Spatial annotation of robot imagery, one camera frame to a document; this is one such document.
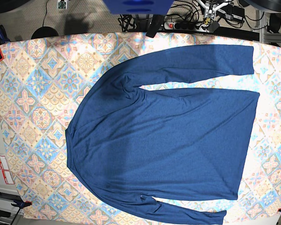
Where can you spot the blue box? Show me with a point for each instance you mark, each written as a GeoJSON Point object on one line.
{"type": "Point", "coordinates": [157, 7]}

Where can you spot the white red stickers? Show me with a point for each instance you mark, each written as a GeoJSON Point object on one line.
{"type": "Point", "coordinates": [5, 173]}

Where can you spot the blue long-sleeve shirt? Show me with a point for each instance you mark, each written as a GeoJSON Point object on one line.
{"type": "Point", "coordinates": [132, 147]}

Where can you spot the black round stand base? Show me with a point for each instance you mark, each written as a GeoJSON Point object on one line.
{"type": "Point", "coordinates": [44, 32]}

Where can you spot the black power adapter bricks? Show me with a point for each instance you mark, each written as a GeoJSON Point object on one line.
{"type": "Point", "coordinates": [233, 13]}

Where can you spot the white power strip red switch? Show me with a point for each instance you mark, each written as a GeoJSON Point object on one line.
{"type": "Point", "coordinates": [184, 26]}

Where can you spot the clamp lower left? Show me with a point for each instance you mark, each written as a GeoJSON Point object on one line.
{"type": "Point", "coordinates": [21, 204]}

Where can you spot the patterned tablecloth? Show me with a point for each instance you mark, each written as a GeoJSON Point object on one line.
{"type": "Point", "coordinates": [43, 81]}

